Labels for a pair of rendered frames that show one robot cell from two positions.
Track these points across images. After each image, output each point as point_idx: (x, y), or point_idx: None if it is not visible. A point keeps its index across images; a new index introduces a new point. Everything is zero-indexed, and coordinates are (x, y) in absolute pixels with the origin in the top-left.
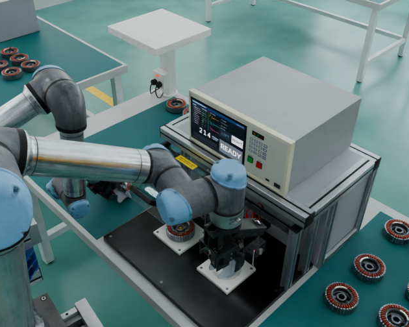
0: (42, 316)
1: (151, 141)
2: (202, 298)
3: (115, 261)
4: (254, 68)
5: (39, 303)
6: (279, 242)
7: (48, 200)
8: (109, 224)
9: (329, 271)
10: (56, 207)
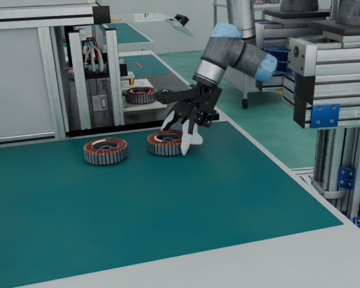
0: (284, 1)
1: (31, 205)
2: (164, 82)
3: (216, 108)
4: None
5: (287, 12)
6: (71, 90)
7: (281, 162)
8: (205, 127)
9: None
10: (268, 152)
